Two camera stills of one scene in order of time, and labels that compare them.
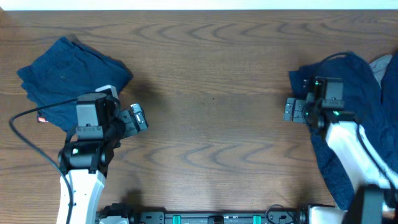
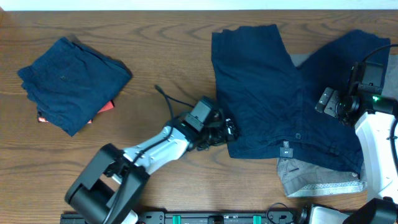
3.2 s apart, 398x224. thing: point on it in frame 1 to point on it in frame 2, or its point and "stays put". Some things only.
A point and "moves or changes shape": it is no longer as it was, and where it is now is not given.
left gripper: (130, 127) to (221, 139)
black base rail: (126, 216) stays put
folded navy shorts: (70, 69) stays put
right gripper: (298, 116) to (331, 98)
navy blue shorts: (375, 106) moves or changes shape
